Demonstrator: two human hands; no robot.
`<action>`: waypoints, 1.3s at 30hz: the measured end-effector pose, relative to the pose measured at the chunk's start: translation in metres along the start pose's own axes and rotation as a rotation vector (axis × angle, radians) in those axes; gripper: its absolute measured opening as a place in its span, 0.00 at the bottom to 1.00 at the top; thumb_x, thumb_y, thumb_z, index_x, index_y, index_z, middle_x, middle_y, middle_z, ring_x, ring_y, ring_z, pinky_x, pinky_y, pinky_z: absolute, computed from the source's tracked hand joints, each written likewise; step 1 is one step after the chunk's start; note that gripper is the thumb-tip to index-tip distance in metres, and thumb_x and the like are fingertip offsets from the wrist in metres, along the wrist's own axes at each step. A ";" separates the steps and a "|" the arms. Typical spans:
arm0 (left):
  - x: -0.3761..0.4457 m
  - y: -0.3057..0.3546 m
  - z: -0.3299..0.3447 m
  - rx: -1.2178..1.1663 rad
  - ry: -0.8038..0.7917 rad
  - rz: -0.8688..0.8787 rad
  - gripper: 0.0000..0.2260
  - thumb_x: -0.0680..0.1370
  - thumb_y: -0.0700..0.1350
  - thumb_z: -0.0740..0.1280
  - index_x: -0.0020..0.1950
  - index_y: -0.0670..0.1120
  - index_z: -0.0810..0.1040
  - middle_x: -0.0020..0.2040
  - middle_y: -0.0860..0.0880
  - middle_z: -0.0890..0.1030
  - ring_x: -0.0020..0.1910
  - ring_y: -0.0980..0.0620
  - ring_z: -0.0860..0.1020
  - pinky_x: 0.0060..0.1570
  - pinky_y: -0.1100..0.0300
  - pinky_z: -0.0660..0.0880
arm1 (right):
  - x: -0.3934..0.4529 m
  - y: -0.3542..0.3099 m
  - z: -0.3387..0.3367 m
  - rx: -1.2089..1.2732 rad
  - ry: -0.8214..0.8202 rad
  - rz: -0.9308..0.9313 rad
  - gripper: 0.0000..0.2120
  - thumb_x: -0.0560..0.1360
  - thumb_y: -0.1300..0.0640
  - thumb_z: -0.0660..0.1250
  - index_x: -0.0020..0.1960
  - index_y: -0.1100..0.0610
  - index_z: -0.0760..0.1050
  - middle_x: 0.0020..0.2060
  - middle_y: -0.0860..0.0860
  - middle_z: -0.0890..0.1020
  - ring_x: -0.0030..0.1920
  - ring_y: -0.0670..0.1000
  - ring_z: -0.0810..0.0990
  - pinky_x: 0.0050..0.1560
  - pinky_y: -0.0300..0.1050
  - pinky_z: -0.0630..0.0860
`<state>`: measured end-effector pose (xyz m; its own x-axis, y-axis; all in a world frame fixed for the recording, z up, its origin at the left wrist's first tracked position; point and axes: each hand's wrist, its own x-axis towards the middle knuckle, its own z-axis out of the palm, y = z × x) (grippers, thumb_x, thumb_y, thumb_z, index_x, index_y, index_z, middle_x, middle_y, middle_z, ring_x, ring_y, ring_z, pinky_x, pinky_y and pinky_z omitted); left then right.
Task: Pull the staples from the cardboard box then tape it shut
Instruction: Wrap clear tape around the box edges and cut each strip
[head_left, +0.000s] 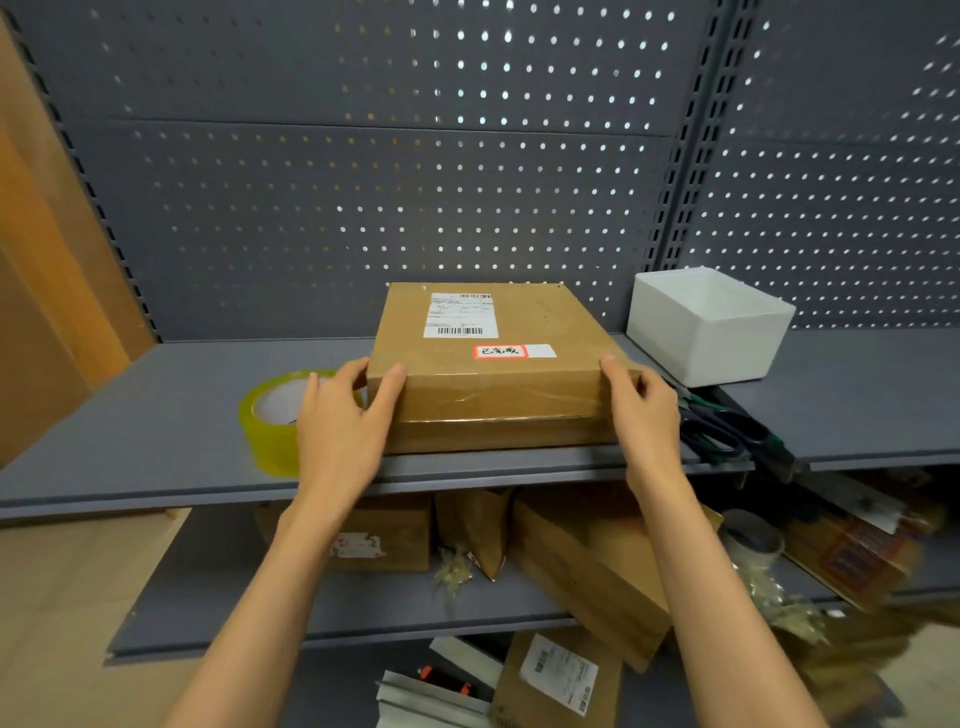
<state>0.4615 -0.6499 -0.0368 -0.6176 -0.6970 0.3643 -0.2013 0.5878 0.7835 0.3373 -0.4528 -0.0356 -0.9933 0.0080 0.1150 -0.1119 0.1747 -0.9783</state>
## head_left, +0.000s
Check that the cardboard box red blue print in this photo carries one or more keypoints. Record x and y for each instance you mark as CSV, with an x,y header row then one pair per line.
x,y
862,547

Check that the white tape roll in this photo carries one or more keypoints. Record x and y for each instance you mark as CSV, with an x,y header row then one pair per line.
x,y
754,540

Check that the white plastic bin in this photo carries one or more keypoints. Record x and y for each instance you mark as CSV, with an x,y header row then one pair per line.
x,y
712,330

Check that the cardboard box red lettering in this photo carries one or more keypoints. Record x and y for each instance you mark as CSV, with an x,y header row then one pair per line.
x,y
577,570

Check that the yellow tape roll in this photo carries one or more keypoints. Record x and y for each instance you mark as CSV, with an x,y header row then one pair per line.
x,y
270,442

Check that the black scissors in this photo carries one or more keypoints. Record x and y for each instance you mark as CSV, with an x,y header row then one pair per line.
x,y
712,435

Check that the grey slotted upright post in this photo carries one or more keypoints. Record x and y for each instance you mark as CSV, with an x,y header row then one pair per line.
x,y
694,135
82,187

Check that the person's left hand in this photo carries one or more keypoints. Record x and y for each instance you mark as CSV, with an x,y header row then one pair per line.
x,y
337,442

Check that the grey perforated back panel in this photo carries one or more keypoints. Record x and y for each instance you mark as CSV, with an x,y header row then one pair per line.
x,y
832,187
375,187

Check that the person's left forearm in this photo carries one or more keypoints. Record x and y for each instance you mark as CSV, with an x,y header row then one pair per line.
x,y
255,630

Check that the cardboard box torn white sticker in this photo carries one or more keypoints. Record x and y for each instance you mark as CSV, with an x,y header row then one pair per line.
x,y
382,532

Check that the brown cardboard box white labels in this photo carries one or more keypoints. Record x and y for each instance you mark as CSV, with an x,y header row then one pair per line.
x,y
487,375

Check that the person's right hand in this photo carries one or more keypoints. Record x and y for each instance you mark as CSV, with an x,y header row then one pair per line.
x,y
645,427

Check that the crumpled clear plastic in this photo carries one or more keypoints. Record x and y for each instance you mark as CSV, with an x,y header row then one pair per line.
x,y
780,607

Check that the cardboard box barcode label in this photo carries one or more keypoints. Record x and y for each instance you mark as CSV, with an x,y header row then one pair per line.
x,y
555,682

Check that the brown wooden panel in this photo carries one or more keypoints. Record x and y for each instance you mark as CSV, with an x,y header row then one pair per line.
x,y
52,300

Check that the person's right forearm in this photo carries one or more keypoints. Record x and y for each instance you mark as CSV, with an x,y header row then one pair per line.
x,y
735,615

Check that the grey metal shelf board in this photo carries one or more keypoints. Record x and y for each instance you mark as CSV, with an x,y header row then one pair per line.
x,y
187,592
922,570
862,405
135,427

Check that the white flat strips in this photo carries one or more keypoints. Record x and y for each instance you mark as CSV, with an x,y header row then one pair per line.
x,y
442,690

